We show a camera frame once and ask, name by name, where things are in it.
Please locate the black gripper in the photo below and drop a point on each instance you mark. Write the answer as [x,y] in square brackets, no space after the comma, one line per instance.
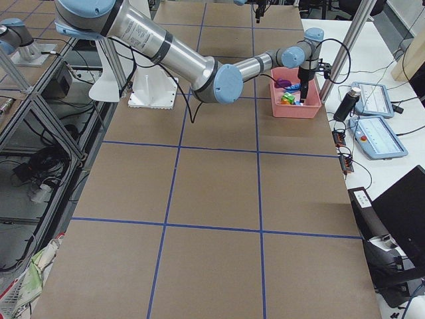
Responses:
[304,74]

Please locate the long blue studded block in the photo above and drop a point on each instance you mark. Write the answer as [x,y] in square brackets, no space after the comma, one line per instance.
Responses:
[293,88]

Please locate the green block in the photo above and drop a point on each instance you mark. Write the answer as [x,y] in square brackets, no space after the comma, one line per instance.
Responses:
[288,99]

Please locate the purple block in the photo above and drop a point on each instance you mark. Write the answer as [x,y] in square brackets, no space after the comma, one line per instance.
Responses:
[282,83]

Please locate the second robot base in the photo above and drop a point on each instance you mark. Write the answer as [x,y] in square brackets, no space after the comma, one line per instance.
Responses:
[17,42]

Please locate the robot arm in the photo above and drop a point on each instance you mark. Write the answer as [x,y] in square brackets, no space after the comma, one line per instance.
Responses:
[211,81]

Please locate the pink plastic box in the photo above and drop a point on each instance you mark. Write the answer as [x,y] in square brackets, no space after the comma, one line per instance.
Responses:
[307,109]

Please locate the black box with label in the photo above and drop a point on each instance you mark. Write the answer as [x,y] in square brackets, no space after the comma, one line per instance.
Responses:
[394,275]

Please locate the black water bottle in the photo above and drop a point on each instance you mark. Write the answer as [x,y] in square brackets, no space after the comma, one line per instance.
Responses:
[347,104]

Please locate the blue teach pendant far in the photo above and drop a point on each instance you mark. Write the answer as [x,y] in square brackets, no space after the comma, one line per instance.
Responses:
[374,100]

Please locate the blue teach pendant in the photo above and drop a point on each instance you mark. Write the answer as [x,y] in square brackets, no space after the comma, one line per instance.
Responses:
[376,138]
[374,100]

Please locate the white desk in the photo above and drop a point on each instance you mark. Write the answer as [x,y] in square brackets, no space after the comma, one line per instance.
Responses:
[372,62]

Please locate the blue teach pendant near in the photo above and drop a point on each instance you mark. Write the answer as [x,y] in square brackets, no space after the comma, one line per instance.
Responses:
[376,138]

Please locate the black laptop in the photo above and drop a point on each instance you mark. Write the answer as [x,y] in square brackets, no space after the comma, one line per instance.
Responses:
[401,210]

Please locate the white green cloth bag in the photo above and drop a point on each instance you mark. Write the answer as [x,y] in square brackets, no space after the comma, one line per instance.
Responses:
[20,298]

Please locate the aluminium frame post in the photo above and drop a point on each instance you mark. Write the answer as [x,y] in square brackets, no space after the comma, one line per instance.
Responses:
[363,12]

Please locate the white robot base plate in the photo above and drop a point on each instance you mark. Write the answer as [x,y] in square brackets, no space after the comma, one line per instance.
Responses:
[124,73]

